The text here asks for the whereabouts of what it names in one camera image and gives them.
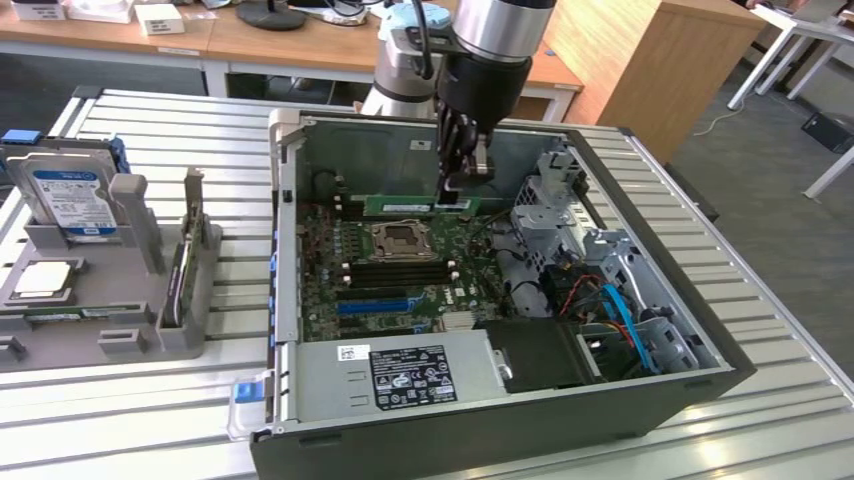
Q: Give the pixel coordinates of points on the black RAM slot bank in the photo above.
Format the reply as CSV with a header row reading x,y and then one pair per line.
x,y
399,274

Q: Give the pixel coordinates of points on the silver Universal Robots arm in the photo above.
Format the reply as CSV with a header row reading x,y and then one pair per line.
x,y
499,25

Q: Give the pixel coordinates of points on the white cardboard box with label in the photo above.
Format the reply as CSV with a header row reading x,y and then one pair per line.
x,y
159,20

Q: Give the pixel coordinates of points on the grey power supply unit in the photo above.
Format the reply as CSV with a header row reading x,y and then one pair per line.
x,y
334,385

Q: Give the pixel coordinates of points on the wooden cabinet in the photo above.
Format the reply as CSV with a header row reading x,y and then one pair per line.
x,y
641,65

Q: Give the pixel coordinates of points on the clear case latch with blue tab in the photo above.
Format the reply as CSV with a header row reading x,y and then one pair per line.
x,y
247,400

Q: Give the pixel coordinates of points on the CPU socket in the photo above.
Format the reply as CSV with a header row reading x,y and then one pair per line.
x,y
403,241

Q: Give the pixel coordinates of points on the hard disk with blue label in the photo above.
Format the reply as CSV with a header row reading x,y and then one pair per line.
x,y
67,195

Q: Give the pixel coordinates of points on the silver CPU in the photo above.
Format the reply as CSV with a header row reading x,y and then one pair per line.
x,y
41,278

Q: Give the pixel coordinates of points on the silver chipset heatsink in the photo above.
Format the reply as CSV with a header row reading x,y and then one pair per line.
x,y
456,321

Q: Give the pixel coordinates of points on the black open PC case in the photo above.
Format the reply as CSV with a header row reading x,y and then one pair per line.
x,y
507,440

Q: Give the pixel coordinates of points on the silver metal disk bay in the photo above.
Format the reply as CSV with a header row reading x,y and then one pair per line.
x,y
547,220

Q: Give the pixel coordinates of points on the blue plastic disk caddy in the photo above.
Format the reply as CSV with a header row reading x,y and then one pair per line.
x,y
20,136

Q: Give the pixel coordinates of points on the green motherboard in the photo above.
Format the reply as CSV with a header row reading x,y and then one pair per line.
x,y
460,250

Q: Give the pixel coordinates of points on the blue expansion slot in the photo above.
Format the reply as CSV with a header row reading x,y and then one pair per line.
x,y
372,307

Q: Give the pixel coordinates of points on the wooden desk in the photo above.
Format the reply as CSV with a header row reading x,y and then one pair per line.
x,y
280,45

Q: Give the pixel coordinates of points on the green RAM stick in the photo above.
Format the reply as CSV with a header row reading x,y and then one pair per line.
x,y
400,205
73,315

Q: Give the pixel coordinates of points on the graphics card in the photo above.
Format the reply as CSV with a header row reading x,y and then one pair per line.
x,y
188,235

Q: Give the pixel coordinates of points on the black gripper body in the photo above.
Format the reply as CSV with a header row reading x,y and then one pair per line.
x,y
483,85

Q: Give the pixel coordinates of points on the black round monitor base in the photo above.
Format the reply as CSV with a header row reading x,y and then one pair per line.
x,y
270,17

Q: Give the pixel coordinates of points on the white table leg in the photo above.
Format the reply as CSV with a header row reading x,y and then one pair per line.
x,y
830,175

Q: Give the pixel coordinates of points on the black box on floor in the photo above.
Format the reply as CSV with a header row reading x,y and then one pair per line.
x,y
830,131

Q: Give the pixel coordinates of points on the grey parts rack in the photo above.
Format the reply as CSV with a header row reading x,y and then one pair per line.
x,y
133,240

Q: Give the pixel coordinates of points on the white metal table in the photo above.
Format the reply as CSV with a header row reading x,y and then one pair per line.
x,y
794,30

